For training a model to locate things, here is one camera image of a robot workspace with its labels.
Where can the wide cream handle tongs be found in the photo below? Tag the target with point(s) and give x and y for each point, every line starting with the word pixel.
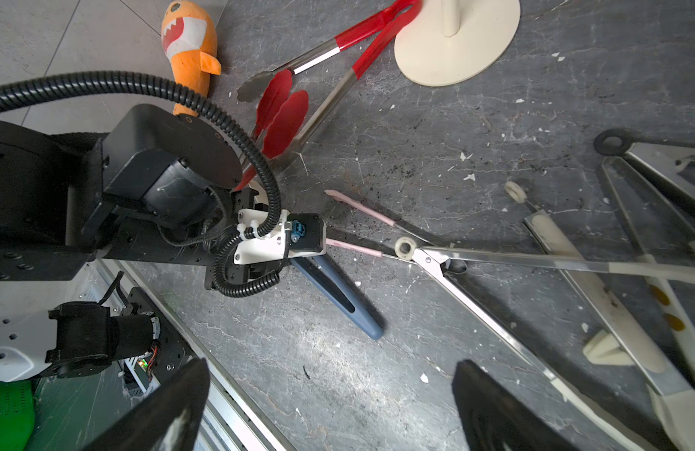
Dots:
pixel 673 397

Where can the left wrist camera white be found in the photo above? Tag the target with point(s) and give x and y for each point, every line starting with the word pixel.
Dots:
pixel 297 234

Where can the orange shark plush toy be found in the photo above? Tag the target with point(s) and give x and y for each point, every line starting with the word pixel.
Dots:
pixel 190 43

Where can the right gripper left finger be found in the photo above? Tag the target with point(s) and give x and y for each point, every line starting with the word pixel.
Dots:
pixel 168 419

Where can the black tip steel tongs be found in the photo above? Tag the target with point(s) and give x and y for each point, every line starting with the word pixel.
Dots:
pixel 661 164

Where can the left cream utensil stand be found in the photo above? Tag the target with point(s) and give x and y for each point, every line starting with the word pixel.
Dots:
pixel 451 41

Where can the cream tongs yellow dots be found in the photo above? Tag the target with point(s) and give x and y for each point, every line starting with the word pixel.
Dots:
pixel 646 215

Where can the red silicone tip tongs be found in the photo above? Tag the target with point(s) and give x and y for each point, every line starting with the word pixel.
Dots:
pixel 280 115

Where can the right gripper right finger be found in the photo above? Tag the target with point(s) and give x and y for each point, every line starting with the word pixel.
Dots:
pixel 493 419

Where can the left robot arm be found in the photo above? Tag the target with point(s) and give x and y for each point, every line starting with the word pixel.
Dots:
pixel 178 181

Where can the blue handle cream tongs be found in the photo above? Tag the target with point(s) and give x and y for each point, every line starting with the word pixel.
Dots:
pixel 332 284

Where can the pink tip small tongs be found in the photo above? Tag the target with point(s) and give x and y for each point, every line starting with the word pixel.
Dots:
pixel 372 233

